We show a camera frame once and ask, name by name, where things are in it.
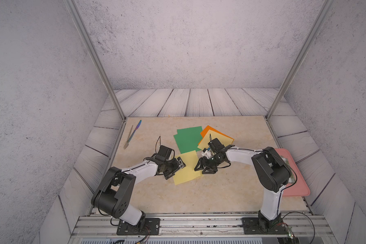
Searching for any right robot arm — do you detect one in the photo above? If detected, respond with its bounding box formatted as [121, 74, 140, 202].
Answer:
[194, 138, 292, 221]

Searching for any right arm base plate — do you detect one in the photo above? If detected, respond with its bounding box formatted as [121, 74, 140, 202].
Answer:
[242, 218, 289, 235]

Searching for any left aluminium frame post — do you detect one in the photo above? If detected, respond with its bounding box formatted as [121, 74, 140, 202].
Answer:
[64, 0, 126, 121]

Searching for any orange paper sheet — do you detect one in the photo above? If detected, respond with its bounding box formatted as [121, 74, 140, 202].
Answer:
[200, 126, 234, 142]

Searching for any green paper sheet bottom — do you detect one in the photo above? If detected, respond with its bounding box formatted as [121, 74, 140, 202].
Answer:
[174, 132, 202, 154]

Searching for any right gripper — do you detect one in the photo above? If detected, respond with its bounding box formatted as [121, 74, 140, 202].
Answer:
[193, 154, 222, 174]

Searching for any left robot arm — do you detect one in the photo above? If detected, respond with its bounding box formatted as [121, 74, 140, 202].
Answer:
[91, 145, 186, 229]

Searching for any pink plastic tray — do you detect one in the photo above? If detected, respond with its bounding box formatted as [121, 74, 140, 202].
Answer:
[276, 148, 311, 197]

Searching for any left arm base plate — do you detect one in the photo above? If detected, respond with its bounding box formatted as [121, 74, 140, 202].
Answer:
[117, 218, 160, 236]

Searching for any black cable right base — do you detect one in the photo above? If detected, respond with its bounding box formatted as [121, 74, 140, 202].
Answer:
[280, 211, 316, 244]

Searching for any green paper sheet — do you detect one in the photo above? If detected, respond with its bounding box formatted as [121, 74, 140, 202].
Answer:
[174, 132, 202, 154]
[177, 126, 203, 136]

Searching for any aluminium frame post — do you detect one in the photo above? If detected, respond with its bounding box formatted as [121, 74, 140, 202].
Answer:
[265, 0, 334, 122]
[64, 0, 126, 121]

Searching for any yellow paper sheet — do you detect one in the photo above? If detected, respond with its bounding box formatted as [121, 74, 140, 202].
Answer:
[197, 131, 233, 150]
[173, 150, 202, 185]

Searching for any blue purple pen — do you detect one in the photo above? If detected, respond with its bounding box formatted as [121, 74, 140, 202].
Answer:
[129, 120, 142, 142]

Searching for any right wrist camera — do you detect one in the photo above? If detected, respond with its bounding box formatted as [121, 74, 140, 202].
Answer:
[201, 148, 212, 159]

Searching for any green paper sheet top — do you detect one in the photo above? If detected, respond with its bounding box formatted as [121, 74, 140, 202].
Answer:
[177, 126, 203, 136]

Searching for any right aluminium frame post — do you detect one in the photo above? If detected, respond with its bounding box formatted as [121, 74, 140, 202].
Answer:
[265, 0, 334, 122]

